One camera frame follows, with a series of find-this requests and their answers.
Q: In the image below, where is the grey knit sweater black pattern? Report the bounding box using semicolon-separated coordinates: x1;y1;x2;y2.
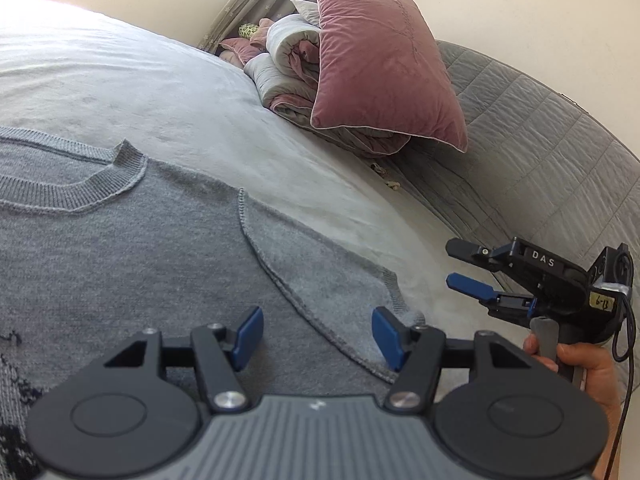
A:
1;128;422;479

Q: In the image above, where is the grey quilted headboard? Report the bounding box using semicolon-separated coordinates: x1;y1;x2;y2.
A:
388;41;639;268

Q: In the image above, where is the person's right hand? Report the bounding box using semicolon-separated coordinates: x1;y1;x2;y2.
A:
523;332;624;470

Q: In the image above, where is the grey bed sheet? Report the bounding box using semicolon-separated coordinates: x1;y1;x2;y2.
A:
1;0;526;344

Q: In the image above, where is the small beige trinket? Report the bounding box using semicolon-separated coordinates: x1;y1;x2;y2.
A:
369;162;401;191

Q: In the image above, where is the folded grey pink duvet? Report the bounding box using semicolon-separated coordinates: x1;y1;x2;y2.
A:
243;0;409;158

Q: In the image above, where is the pink velvet pillow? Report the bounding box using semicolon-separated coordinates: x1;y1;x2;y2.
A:
310;0;469;152

